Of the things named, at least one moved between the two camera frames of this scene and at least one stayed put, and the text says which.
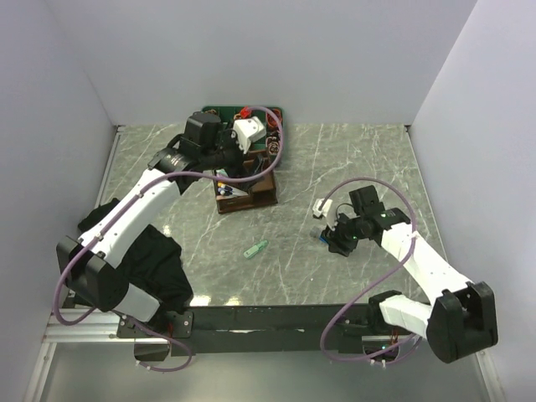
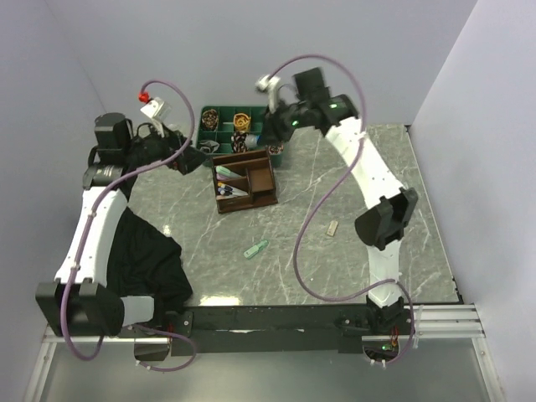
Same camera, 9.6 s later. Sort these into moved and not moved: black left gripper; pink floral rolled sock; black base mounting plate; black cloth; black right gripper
Moved: black left gripper; black right gripper
Not moved: black base mounting plate; black cloth; pink floral rolled sock
